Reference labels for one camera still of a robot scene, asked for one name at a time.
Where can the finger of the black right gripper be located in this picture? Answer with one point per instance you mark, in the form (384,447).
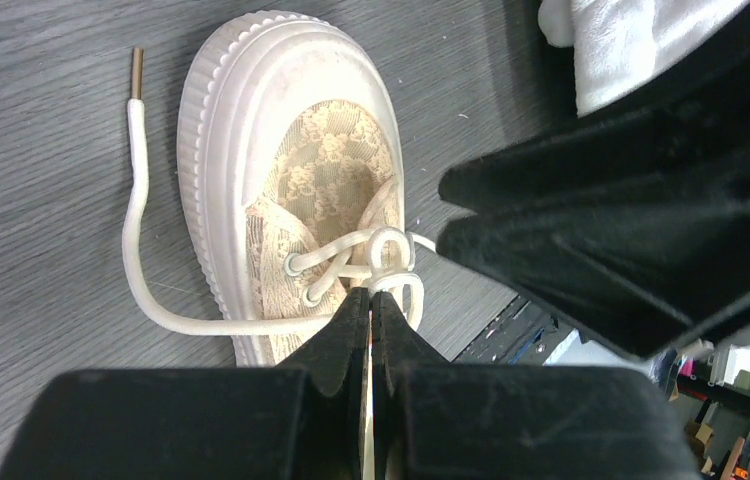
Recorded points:
(695,111)
(640,265)

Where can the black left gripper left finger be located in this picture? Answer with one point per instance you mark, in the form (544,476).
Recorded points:
(300,419)

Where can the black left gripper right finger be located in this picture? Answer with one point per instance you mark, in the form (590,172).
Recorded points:
(437,420)

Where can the beige sneaker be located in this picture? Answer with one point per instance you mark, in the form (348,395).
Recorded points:
(291,181)

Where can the black white checkered pillow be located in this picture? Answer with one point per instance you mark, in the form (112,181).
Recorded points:
(620,45)

